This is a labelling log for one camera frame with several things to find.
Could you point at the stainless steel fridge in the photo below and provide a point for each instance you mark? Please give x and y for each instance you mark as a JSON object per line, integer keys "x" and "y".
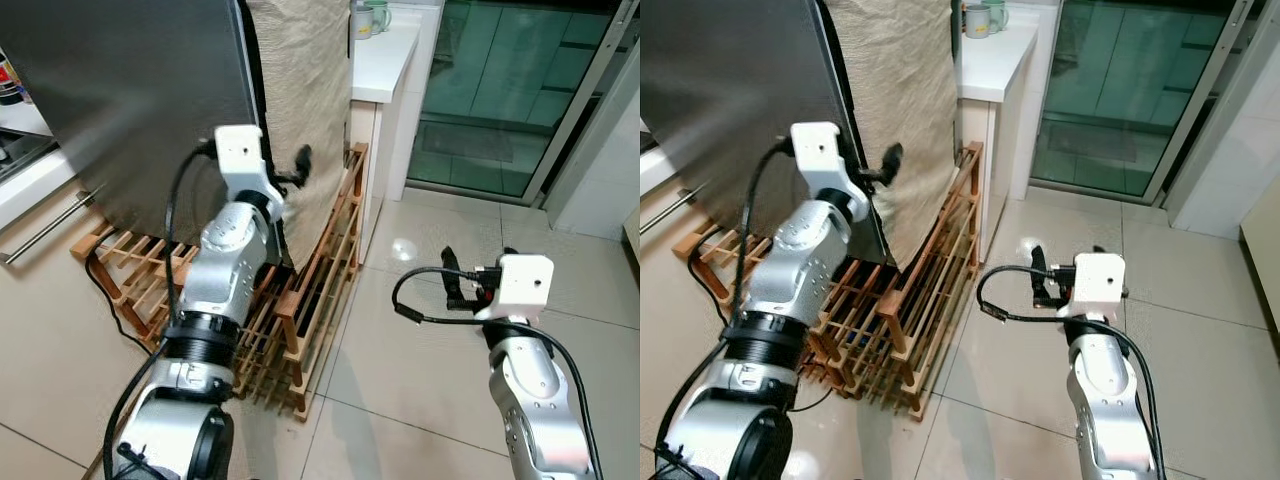
{"x": 740, "y": 90}
{"x": 120, "y": 100}

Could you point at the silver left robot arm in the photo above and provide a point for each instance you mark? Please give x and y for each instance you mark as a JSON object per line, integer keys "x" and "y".
{"x": 800, "y": 270}
{"x": 230, "y": 260}

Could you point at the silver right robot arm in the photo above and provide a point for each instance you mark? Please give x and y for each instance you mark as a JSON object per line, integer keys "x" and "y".
{"x": 1110, "y": 400}
{"x": 530, "y": 400}

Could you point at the beige burlap cloth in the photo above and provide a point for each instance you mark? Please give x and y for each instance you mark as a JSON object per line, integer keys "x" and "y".
{"x": 300, "y": 80}
{"x": 900, "y": 80}

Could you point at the wooden slatted rack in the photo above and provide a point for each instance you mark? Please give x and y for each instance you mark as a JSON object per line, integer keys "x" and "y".
{"x": 920, "y": 300}
{"x": 300, "y": 300}

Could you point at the narrow white counter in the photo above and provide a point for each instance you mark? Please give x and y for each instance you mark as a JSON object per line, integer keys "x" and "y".
{"x": 385, "y": 60}
{"x": 990, "y": 60}

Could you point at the grey mug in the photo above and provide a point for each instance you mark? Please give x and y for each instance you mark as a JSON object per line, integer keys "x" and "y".
{"x": 362, "y": 22}
{"x": 975, "y": 22}

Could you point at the green mug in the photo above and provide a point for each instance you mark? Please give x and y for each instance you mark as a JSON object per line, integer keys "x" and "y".
{"x": 997, "y": 14}
{"x": 382, "y": 14}

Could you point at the glass sliding door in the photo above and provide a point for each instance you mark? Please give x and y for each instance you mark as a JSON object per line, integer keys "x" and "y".
{"x": 500, "y": 90}
{"x": 1120, "y": 90}

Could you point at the plain beige cabinet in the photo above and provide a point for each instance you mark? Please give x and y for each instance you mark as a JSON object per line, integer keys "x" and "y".
{"x": 1262, "y": 240}

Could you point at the red labelled bottle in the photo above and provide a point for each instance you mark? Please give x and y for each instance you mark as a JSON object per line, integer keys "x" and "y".
{"x": 8, "y": 85}

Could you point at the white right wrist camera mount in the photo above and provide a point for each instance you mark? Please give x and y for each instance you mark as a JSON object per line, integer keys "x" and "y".
{"x": 1095, "y": 280}
{"x": 525, "y": 280}

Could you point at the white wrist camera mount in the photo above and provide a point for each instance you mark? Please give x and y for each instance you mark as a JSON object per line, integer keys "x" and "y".
{"x": 1095, "y": 280}
{"x": 525, "y": 280}
{"x": 240, "y": 150}
{"x": 815, "y": 150}

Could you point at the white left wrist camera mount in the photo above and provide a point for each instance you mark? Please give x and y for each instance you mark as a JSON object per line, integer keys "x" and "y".
{"x": 240, "y": 150}
{"x": 815, "y": 150}

